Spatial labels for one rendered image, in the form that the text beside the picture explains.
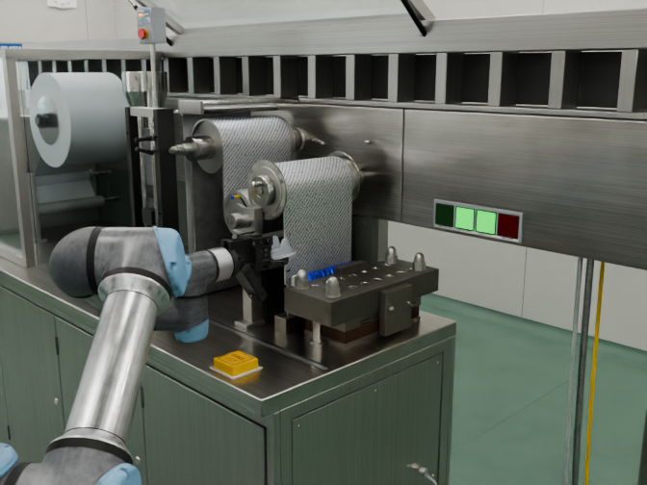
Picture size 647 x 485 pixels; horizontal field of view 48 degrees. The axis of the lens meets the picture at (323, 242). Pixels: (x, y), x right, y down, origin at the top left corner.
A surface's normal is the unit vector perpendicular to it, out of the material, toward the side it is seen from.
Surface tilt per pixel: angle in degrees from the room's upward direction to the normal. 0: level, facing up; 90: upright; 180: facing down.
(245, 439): 90
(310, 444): 90
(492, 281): 90
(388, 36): 90
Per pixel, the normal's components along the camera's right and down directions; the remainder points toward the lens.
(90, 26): 0.70, 0.17
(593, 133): -0.71, 0.17
